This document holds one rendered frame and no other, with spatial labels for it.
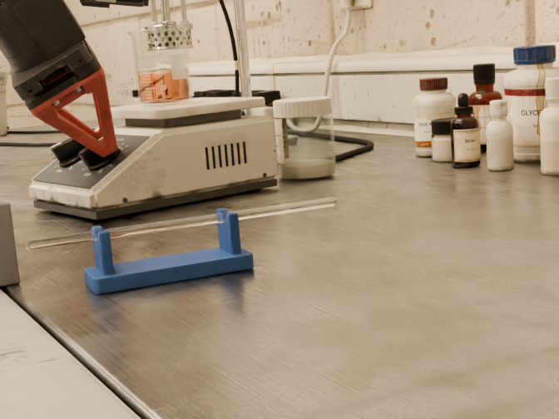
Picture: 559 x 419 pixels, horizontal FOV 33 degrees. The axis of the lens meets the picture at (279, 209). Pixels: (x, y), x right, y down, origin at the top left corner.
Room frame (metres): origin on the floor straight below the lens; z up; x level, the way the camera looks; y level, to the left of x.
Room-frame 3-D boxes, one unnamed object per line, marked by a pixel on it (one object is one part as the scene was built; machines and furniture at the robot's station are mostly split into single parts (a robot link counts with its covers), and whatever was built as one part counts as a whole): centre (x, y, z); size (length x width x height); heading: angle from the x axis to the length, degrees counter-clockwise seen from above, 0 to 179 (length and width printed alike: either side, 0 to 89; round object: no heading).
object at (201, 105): (0.92, 0.09, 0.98); 0.12 x 0.12 x 0.01; 38
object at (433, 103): (1.07, -0.18, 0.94); 0.05 x 0.05 x 0.09
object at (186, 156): (0.90, 0.11, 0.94); 0.22 x 0.13 x 0.08; 128
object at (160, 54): (0.91, 0.10, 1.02); 0.06 x 0.05 x 0.08; 72
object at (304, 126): (0.97, -0.03, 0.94); 0.06 x 0.06 x 0.08
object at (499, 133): (0.92, -0.22, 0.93); 0.03 x 0.03 x 0.07
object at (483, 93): (1.08, -0.24, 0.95); 0.04 x 0.04 x 0.10
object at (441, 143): (1.01, -0.19, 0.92); 0.04 x 0.04 x 0.04
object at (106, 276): (0.58, 0.07, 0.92); 0.10 x 0.03 x 0.04; 111
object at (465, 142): (0.96, -0.19, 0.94); 0.03 x 0.03 x 0.07
